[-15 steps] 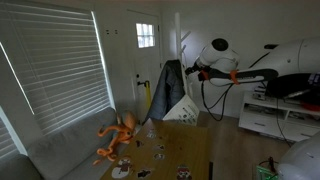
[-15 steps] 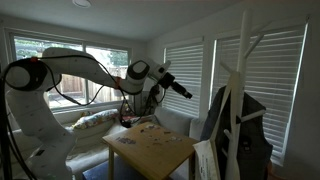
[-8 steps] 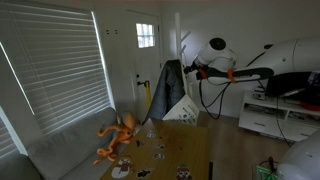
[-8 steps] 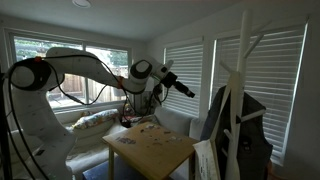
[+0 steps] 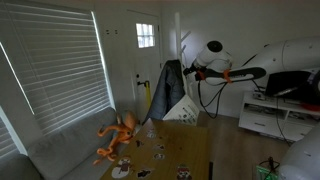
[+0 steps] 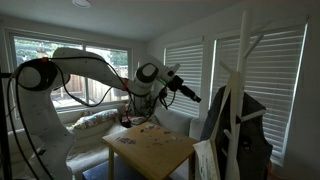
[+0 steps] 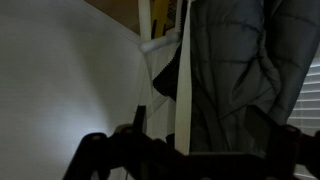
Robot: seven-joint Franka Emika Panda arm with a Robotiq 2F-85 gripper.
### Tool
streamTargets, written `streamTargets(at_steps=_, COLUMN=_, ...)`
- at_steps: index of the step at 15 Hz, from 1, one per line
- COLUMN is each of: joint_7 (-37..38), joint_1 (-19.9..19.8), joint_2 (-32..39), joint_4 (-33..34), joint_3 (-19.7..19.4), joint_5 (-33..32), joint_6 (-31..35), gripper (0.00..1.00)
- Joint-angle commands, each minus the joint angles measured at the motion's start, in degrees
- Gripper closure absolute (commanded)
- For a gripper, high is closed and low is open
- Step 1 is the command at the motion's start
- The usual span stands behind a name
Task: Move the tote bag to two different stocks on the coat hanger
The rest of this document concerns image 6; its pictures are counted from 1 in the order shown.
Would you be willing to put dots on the wooden table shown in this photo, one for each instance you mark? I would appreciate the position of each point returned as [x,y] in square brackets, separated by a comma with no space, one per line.
[156,156]

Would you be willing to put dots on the white tote bag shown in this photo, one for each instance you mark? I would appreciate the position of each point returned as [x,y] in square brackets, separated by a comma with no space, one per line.
[206,160]

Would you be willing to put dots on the small holiday sticker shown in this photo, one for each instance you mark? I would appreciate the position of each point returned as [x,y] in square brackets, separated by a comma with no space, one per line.
[175,138]
[151,136]
[157,143]
[167,132]

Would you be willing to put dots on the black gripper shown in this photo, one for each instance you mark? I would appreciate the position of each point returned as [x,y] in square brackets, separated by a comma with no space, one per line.
[176,83]

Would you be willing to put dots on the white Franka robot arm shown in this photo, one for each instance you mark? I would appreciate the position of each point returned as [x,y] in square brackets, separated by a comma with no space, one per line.
[36,113]

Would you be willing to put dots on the grey sofa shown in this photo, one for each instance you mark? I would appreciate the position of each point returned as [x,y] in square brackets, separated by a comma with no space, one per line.
[176,120]

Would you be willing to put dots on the round ceiling light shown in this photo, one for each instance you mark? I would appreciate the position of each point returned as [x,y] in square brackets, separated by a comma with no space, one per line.
[81,2]

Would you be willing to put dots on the wide white window blind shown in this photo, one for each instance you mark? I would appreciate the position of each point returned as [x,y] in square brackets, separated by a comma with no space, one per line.
[280,83]

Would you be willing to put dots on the large glass window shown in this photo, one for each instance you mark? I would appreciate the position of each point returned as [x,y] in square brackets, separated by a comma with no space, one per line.
[26,50]

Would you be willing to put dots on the dark grey jacket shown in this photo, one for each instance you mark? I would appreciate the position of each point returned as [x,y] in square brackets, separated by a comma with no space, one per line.
[253,143]

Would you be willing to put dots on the santa figure sticker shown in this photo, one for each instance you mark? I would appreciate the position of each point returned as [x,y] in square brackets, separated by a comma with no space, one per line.
[126,140]

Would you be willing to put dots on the floral pillow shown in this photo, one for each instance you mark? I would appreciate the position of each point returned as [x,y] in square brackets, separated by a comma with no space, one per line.
[96,118]

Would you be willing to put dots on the blue ottoman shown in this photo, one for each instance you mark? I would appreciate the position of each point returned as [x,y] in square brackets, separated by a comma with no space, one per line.
[123,170]

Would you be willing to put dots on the white coat stand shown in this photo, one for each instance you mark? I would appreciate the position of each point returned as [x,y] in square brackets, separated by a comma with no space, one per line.
[241,50]

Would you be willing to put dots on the snowman sticker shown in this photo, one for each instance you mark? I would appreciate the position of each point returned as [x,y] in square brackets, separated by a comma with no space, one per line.
[150,126]

